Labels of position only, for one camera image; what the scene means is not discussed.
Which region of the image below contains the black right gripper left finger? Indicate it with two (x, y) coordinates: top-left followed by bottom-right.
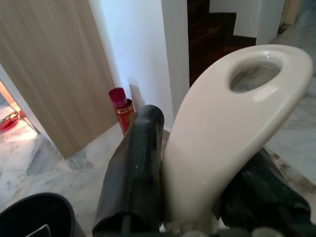
(92, 104), (165, 237)

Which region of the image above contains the red cylindrical tin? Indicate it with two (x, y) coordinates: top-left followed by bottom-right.
(115, 98), (136, 135)

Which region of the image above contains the dark wooden staircase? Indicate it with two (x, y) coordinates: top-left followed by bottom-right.
(187, 0), (257, 89)

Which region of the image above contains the black round bin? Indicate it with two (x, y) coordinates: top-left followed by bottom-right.
(0, 193), (83, 237)

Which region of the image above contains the bundle of red incense sticks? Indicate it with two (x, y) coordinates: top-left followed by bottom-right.
(109, 87), (127, 109)

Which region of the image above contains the red tray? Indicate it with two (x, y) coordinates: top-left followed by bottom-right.
(0, 111), (20, 131)

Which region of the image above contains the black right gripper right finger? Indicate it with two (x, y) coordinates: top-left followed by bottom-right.
(220, 147), (312, 237)

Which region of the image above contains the light wood door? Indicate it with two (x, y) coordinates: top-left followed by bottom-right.
(0, 0), (119, 160)

